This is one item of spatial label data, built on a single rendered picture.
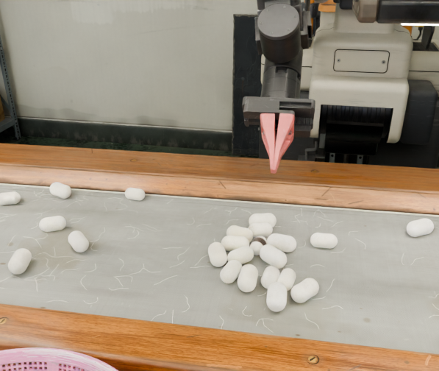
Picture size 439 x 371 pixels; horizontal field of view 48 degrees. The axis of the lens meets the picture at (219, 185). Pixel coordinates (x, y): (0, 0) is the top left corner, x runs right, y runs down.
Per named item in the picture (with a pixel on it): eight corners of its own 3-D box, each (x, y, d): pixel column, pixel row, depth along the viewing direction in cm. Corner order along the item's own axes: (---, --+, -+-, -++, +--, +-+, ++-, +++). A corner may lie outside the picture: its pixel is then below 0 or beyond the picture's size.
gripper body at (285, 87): (315, 110, 68) (318, 65, 71) (241, 107, 70) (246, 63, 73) (312, 133, 74) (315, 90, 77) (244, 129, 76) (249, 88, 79)
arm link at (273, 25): (310, 20, 80) (257, 27, 82) (308, -36, 70) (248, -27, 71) (315, 82, 75) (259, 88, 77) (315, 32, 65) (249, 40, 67)
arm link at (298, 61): (304, 57, 79) (268, 57, 80) (302, 27, 73) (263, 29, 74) (301, 94, 76) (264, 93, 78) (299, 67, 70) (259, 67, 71)
